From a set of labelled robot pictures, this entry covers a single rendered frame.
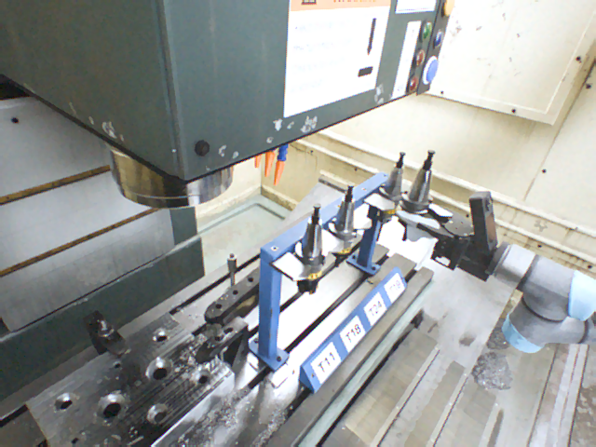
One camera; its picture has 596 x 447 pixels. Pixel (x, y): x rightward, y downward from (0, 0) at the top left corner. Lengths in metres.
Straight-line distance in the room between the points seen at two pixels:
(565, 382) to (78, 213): 1.34
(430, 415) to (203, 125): 1.00
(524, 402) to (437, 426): 0.35
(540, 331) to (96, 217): 1.00
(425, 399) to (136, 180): 0.94
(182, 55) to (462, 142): 1.19
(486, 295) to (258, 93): 1.23
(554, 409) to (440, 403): 0.27
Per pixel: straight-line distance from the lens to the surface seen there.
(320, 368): 0.89
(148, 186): 0.47
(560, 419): 1.23
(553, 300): 0.78
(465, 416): 1.21
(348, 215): 0.76
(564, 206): 1.37
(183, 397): 0.80
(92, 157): 0.98
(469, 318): 1.39
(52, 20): 0.38
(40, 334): 1.21
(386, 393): 1.11
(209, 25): 0.27
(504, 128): 1.33
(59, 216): 1.01
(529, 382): 1.44
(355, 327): 0.97
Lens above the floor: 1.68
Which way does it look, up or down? 35 degrees down
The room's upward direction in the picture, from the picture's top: 5 degrees clockwise
